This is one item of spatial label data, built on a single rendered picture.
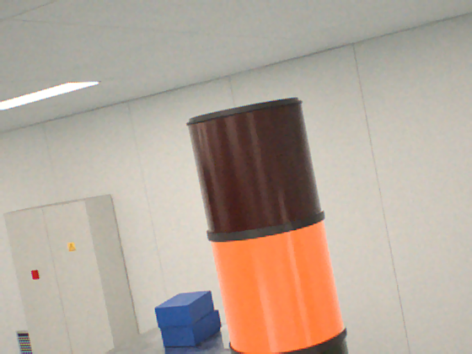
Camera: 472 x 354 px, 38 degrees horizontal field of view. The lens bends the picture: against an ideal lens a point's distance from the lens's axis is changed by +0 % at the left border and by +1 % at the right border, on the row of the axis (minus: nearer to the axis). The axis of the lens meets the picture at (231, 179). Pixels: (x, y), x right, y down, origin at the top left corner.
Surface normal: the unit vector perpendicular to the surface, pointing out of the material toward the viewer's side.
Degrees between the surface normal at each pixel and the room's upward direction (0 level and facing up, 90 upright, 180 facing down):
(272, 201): 90
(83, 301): 90
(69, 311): 90
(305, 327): 90
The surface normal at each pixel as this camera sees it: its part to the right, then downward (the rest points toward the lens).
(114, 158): -0.51, 0.15
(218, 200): -0.69, 0.17
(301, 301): 0.32, -0.01
